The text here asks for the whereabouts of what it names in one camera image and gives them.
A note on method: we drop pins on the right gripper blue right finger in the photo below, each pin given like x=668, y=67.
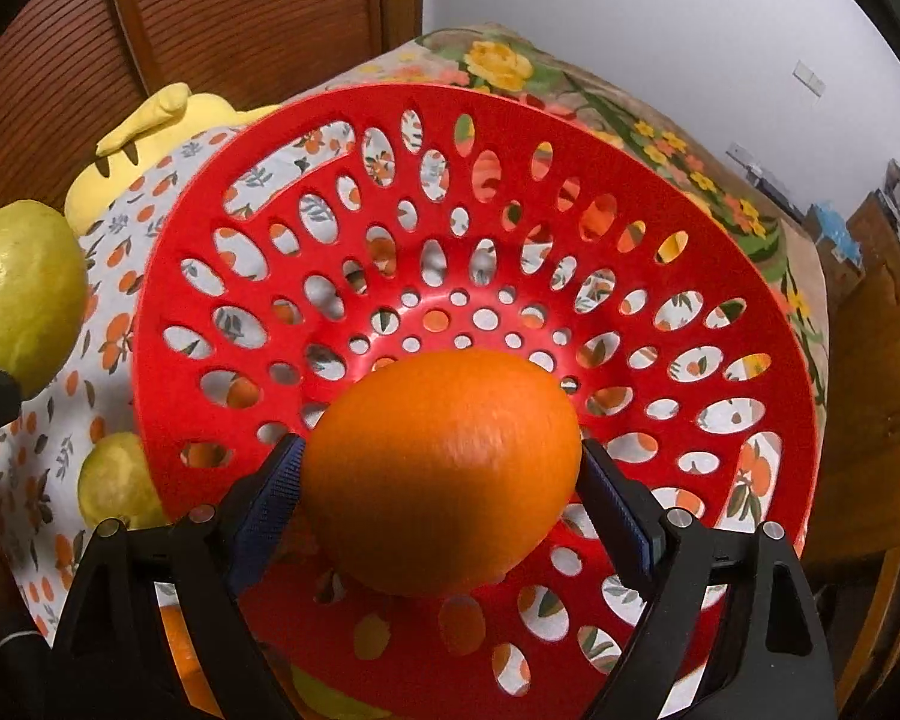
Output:
x=769, y=658

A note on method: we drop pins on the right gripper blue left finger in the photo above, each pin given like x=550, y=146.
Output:
x=111, y=631

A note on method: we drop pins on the large yellow-green pomelo front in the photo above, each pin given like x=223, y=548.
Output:
x=43, y=293

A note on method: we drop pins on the large orange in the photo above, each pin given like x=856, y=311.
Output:
x=440, y=472

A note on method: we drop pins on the orange-print white cloth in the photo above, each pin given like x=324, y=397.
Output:
x=42, y=534

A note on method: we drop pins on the yellow-green pomelo behind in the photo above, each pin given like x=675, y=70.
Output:
x=114, y=482

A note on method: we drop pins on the wooden sideboard cabinet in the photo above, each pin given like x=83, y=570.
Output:
x=852, y=551

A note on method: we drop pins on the yellow plush toy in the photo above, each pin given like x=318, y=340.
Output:
x=166, y=120

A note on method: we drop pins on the cardboard box with blue bag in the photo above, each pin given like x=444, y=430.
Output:
x=840, y=255

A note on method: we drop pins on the red perforated plastic basket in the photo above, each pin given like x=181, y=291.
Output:
x=359, y=227

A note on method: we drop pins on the wooden louvered wardrobe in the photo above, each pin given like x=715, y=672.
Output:
x=72, y=69

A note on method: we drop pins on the floral bed blanket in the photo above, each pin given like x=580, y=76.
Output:
x=496, y=60

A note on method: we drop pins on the white wall switch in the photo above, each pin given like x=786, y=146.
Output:
x=806, y=77

